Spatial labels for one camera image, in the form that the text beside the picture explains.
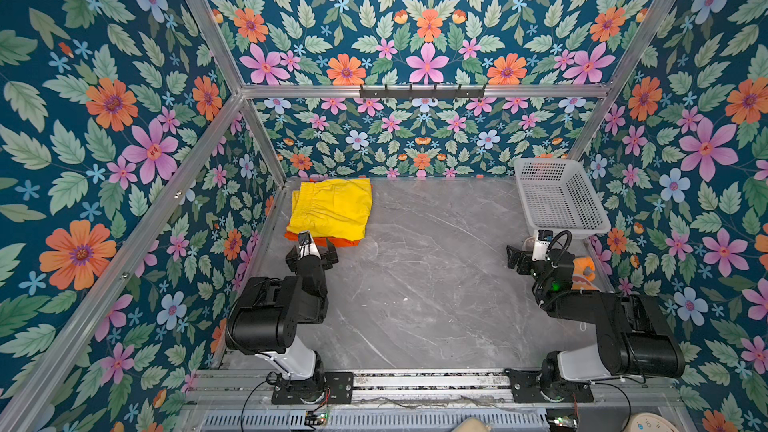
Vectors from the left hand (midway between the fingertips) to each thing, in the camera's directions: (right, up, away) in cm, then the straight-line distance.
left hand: (312, 235), depth 90 cm
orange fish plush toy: (+83, -12, 0) cm, 84 cm away
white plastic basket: (+87, +13, +25) cm, 92 cm away
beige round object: (+44, -41, -23) cm, 64 cm away
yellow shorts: (+2, +8, +15) cm, 17 cm away
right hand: (+66, -4, +3) cm, 66 cm away
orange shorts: (+3, -2, 0) cm, 4 cm away
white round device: (+84, -41, -22) cm, 96 cm away
